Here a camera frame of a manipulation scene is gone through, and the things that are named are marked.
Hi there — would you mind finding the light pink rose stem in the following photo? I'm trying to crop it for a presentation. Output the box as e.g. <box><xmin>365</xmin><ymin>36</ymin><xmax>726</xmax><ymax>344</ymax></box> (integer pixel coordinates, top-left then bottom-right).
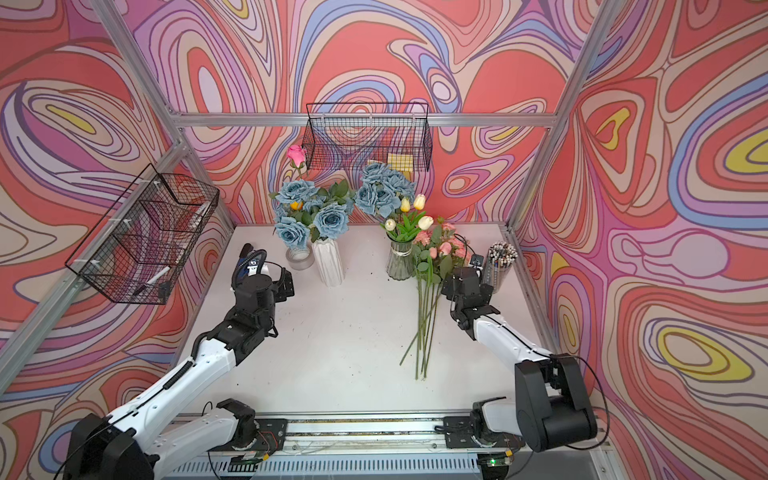
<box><xmin>414</xmin><ymin>243</ymin><xmax>429</xmax><ymax>380</ymax></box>

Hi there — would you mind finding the blue rose bouquet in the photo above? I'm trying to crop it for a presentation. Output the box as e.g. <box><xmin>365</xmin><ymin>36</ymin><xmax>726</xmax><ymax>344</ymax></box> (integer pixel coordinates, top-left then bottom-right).
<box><xmin>271</xmin><ymin>162</ymin><xmax>418</xmax><ymax>248</ymax></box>

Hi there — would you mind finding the white marker in basket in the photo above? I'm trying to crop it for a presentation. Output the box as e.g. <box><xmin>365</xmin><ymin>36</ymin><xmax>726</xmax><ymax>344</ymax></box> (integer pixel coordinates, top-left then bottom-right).
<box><xmin>132</xmin><ymin>266</ymin><xmax>170</xmax><ymax>297</ymax></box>

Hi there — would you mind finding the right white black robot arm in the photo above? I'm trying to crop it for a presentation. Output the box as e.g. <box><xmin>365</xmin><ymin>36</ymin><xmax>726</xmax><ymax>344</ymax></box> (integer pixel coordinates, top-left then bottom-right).
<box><xmin>441</xmin><ymin>267</ymin><xmax>608</xmax><ymax>452</ymax></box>

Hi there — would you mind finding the clear glass vase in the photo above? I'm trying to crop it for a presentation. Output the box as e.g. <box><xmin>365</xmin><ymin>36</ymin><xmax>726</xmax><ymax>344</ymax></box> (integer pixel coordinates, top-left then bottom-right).
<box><xmin>386</xmin><ymin>240</ymin><xmax>414</xmax><ymax>281</ymax></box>

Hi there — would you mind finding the metal mesh pencil cup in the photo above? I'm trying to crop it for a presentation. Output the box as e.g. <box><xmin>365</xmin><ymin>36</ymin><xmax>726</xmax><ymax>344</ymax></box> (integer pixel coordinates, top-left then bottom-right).
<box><xmin>482</xmin><ymin>242</ymin><xmax>518</xmax><ymax>292</ymax></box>

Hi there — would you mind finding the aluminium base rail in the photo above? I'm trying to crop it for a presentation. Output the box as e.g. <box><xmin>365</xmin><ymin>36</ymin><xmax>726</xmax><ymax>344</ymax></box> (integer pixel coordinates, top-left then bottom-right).
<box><xmin>101</xmin><ymin>410</ymin><xmax>619</xmax><ymax>480</ymax></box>

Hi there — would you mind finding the black wire basket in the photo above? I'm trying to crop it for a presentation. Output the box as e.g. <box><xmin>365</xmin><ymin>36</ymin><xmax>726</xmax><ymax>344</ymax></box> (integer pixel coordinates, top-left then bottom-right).
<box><xmin>302</xmin><ymin>100</ymin><xmax>433</xmax><ymax>176</ymax></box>
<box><xmin>65</xmin><ymin>165</ymin><xmax>220</xmax><ymax>305</ymax></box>

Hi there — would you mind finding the left black wire basket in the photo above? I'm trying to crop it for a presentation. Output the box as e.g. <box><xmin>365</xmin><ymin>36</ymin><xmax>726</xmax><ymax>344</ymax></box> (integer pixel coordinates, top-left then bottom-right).
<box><xmin>65</xmin><ymin>165</ymin><xmax>220</xmax><ymax>305</ymax></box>

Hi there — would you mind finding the yellow sponge in basket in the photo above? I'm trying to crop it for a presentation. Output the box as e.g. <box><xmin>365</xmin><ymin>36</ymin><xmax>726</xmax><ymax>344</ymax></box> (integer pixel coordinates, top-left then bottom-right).
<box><xmin>387</xmin><ymin>153</ymin><xmax>415</xmax><ymax>175</ymax></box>

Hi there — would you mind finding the clear tape roll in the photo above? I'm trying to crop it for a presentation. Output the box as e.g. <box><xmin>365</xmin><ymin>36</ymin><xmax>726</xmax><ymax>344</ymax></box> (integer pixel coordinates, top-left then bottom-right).
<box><xmin>285</xmin><ymin>246</ymin><xmax>314</xmax><ymax>271</ymax></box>

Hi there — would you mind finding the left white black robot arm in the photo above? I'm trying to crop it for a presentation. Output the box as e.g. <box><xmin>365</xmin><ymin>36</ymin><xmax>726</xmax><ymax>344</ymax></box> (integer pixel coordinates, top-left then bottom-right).
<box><xmin>54</xmin><ymin>245</ymin><xmax>295</xmax><ymax>479</ymax></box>

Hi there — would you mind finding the back black wire basket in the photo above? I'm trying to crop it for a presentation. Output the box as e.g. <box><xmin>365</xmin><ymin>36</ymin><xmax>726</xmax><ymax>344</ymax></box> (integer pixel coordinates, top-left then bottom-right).
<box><xmin>302</xmin><ymin>100</ymin><xmax>433</xmax><ymax>176</ymax></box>

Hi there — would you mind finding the magenta rose bud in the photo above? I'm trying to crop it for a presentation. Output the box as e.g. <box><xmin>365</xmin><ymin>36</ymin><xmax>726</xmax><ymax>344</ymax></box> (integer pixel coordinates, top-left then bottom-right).
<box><xmin>286</xmin><ymin>145</ymin><xmax>306</xmax><ymax>176</ymax></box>

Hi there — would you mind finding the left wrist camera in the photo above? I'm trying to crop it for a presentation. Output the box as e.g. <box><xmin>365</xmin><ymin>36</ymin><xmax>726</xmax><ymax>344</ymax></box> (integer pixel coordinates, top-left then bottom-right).
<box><xmin>234</xmin><ymin>249</ymin><xmax>270</xmax><ymax>281</ymax></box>

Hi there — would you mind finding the pink peach rose spray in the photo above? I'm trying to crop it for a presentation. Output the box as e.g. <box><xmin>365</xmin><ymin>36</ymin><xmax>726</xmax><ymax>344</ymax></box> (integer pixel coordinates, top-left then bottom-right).
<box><xmin>399</xmin><ymin>227</ymin><xmax>475</xmax><ymax>367</ymax></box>

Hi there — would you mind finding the blue black stapler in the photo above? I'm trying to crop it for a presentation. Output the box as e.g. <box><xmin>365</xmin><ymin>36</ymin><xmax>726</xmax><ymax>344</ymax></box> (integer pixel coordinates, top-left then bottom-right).
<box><xmin>232</xmin><ymin>243</ymin><xmax>254</xmax><ymax>284</ymax></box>

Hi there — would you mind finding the peach rose bouquet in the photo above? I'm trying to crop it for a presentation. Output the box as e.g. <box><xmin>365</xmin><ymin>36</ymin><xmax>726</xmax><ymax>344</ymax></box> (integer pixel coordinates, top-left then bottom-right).
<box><xmin>383</xmin><ymin>194</ymin><xmax>435</xmax><ymax>243</ymax></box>

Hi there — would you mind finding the white ribbed ceramic vase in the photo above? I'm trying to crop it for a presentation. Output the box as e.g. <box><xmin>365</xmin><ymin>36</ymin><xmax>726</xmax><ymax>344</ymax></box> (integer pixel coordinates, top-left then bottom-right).
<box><xmin>312</xmin><ymin>239</ymin><xmax>344</xmax><ymax>287</ymax></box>

